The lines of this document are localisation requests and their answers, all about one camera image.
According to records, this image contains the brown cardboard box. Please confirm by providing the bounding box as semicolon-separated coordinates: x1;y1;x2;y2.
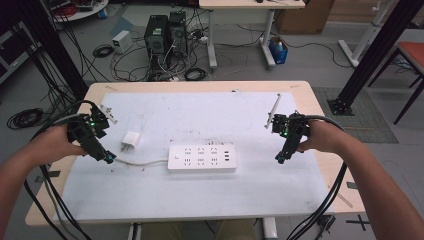
273;0;336;35

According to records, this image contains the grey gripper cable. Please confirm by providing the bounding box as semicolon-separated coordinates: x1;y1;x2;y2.
303;114;347;133
43;113;82;240

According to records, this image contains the black computer tower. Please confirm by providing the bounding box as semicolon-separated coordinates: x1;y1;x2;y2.
167;11;189;58
143;14;170;69

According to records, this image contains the person's left leg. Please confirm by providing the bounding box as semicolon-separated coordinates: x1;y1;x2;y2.
141;220;185;240

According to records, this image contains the white power strip cable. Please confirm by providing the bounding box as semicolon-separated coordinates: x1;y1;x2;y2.
113;156;170;167

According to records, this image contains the white power supply box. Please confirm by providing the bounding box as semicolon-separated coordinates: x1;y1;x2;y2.
111;30;134;55

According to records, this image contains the person's right hand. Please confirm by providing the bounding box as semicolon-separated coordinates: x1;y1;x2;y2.
295;119;348;155

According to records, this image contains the grey floor mat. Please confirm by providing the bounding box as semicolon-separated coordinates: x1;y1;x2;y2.
312;86;400;145

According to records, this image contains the light wooden table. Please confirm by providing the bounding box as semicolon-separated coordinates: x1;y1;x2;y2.
25;80;366;240

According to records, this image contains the grey left gripper cable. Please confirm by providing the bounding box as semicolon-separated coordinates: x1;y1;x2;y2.
43;113;82;240

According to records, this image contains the white charger plug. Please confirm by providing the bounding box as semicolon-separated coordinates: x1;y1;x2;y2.
120;130;143;152

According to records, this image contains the dark equipment rack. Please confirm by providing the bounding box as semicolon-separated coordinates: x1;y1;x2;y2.
0;21;42;85

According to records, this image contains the black metal frame post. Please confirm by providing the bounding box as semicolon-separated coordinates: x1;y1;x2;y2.
327;0;424;117
15;0;90;100

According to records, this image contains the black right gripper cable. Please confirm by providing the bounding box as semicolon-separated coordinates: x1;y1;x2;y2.
285;161;348;240

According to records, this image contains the round white table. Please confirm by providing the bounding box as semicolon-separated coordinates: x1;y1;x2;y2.
42;0;110;24

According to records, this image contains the white metal stand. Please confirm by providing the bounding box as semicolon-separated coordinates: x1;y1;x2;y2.
337;0;398;69

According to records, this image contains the orange-topped black chair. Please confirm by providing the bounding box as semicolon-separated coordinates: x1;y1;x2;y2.
367;41;424;126

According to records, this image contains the person's left hand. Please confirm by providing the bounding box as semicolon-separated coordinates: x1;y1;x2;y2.
29;124;88;166

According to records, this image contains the person's leg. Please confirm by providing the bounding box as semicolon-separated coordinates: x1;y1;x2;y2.
214;218;258;240
141;220;185;240

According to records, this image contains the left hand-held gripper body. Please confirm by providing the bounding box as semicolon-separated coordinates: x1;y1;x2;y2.
66;102;119;158

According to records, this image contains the white power strip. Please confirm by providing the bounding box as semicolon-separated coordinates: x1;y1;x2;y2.
167;143;238;174

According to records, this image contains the white-legged wooden desk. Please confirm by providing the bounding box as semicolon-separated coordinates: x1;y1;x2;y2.
198;0;306;71

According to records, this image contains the coiled black cable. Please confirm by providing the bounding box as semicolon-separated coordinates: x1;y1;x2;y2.
183;67;209;82
6;107;45;131
92;43;115;59

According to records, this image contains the white table mat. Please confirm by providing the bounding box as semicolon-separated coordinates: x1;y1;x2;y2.
54;91;335;224

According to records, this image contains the grey right gripper cable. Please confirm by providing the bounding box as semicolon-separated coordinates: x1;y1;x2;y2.
303;114;347;133

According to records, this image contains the person's right leg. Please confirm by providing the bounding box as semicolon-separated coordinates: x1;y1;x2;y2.
214;218;258;240

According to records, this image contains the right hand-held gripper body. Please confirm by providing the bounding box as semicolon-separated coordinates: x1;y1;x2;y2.
264;93;311;152

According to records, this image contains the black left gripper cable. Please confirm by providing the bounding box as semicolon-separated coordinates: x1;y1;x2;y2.
22;99;98;240

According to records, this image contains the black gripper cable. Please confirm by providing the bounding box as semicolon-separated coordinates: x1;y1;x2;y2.
22;99;98;240
285;161;348;240

